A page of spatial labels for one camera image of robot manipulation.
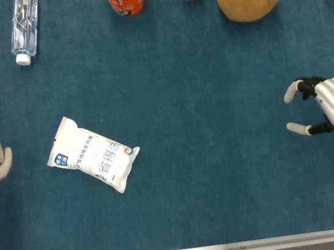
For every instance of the white snack bag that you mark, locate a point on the white snack bag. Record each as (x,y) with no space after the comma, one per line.
(92,154)

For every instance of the blue table cloth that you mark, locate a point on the blue table cloth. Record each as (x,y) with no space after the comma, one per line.
(182,98)

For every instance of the clear plastic water bottle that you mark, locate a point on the clear plastic water bottle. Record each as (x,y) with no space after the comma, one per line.
(25,26)

